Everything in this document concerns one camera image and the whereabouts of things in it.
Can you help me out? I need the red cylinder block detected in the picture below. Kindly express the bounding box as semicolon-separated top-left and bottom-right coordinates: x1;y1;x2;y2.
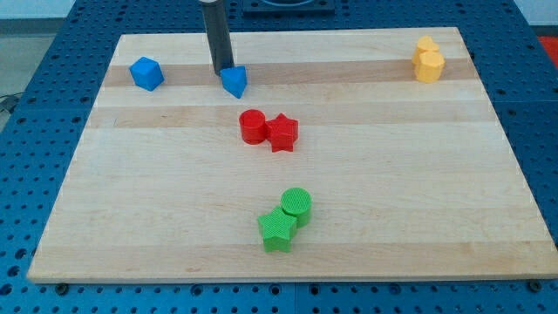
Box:
239;109;267;145

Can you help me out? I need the red star block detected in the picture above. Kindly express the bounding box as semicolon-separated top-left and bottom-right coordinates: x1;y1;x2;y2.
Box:
265;113;298;153

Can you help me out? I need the green star block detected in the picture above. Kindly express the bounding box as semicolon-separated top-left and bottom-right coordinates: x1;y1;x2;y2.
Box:
257;206;297;253

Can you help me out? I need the light wooden board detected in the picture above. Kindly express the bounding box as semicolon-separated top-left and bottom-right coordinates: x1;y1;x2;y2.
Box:
27;27;557;283

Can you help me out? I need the blue cube block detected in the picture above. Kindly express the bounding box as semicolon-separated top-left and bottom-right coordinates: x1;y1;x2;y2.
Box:
129;57;165;92

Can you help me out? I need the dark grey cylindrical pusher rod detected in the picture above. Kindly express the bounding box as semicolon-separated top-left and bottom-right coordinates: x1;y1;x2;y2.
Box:
200;0;235;76

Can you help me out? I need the yellow heart block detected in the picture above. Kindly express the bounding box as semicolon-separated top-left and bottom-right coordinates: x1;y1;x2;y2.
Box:
412;36;439;65

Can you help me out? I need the yellow hexagon block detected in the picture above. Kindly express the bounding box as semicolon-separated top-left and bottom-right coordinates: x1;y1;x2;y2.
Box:
414;51;446;83

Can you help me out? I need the green cylinder block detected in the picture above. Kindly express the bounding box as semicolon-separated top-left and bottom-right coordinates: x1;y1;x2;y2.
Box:
280;188;312;228

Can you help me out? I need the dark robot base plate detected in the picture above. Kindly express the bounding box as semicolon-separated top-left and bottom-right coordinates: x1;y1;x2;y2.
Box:
242;0;336;17

